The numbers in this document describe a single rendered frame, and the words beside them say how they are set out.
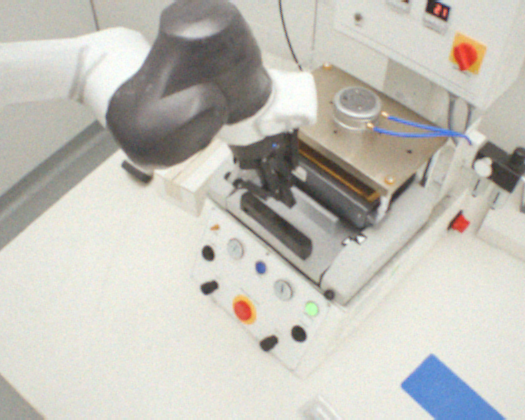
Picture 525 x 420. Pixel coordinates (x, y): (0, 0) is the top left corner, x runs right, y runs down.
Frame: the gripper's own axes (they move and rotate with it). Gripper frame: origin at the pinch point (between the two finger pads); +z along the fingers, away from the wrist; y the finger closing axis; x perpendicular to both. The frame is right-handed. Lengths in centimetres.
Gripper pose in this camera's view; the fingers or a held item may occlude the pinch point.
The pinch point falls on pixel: (282, 191)
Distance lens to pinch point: 79.3
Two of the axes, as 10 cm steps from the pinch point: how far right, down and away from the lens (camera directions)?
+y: -6.8, 7.2, -1.5
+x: 6.9, 5.6, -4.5
